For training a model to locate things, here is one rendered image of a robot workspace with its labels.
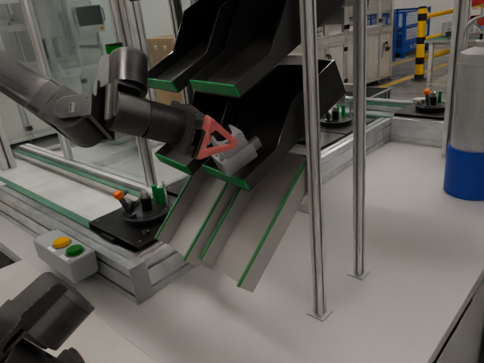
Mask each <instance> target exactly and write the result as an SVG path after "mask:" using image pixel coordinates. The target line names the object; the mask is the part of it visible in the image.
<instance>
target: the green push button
mask: <svg viewBox="0 0 484 363"><path fill-rule="evenodd" d="M83 250H84V249H83V246H82V245H79V244H76V245H72V246H69V247H68V248H67V249H66V254H67V256H76V255H78V254H80V253H81V252H82V251H83Z"/></svg>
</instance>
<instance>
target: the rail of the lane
mask: <svg viewBox="0 0 484 363"><path fill-rule="evenodd" d="M0 215H1V216H2V217H4V218H6V219H7V220H9V221H10V222H12V223H13V224H15V225H16V226H18V227H19V228H21V229H22V230H24V231H25V232H27V233H29V234H30V235H31V236H33V237H34V238H36V237H38V236H41V235H43V234H45V233H48V232H50V231H52V230H54V229H58V230H60V231H62V232H63V233H65V234H67V235H68V236H70V237H72V238H74V239H76V240H77V241H79V242H81V243H82V244H84V245H86V246H88V247H89V248H91V249H93V250H95V253H96V256H97V261H98V264H99V268H100V270H99V271H98V272H96V273H94V274H92V276H94V277H96V278H97V279H98V280H100V281H101V282H103V283H105V284H106V285H107V286H109V287H111V288H112V289H114V290H115V291H117V292H118V293H120V294H121V295H123V296H124V297H126V298H127V299H129V300H130V301H132V302H133V303H135V304H136V305H139V304H141V303H143V302H144V301H146V300H147V299H148V298H150V297H152V296H153V291H152V287H151V281H150V278H149V274H148V269H147V265H146V262H145V259H142V258H140V257H139V256H136V255H135V254H132V253H131V252H129V251H127V250H125V249H123V248H121V247H119V246H118V245H117V242H116V239H115V238H113V237H112V236H109V235H107V234H106V233H101V236H98V235H97V234H95V233H92V232H91V231H90V230H87V229H85V228H83V227H81V226H80V225H78V224H76V223H74V222H72V221H70V220H68V219H66V218H64V217H63V216H61V215H59V214H57V213H55V212H53V211H51V210H49V209H48V208H46V207H43V206H42V205H39V204H38V203H36V202H34V201H32V200H30V199H28V198H26V197H25V196H23V195H21V194H19V193H17V192H15V191H13V190H11V189H10V188H8V187H5V186H4V185H2V186H0Z"/></svg>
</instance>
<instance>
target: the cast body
mask: <svg viewBox="0 0 484 363"><path fill-rule="evenodd" d="M223 128H224V129H225V130H227V131H228V132H229V133H230V134H231V135H232V136H233V137H234V138H235V139H237V140H238V143H237V146H236V148H235V149H233V150H229V151H224V152H221V153H216V154H215V155H212V158H213V160H214V162H215V163H216V165H217V167H218V168H219V169H220V170H221V171H222V172H224V173H225V174H226V175H227V176H232V175H233V174H234V173H236V172H237V171H238V170H239V169H241V168H242V167H244V166H245V165H246V164H247V163H249V162H250V161H252V160H253V159H255V158H256V157H257V156H258V154H257V152H256V151H257V150H258V149H259V148H260V147H262V144H261V142H260V140H259V138H258V137H256V136H255V137H253V138H252V139H250V141H248V140H247V139H246V138H245V136H244V134H243V132H242V131H241V130H239V129H238V128H236V127H234V126H232V125H228V126H223ZM213 135H214V136H212V137H211V139H210V141H211V143H212V144H213V146H218V145H225V144H229V141H228V140H227V139H226V138H224V137H223V136H222V135H221V134H220V133H219V132H218V131H217V130H216V131H215V132H214V134H213Z"/></svg>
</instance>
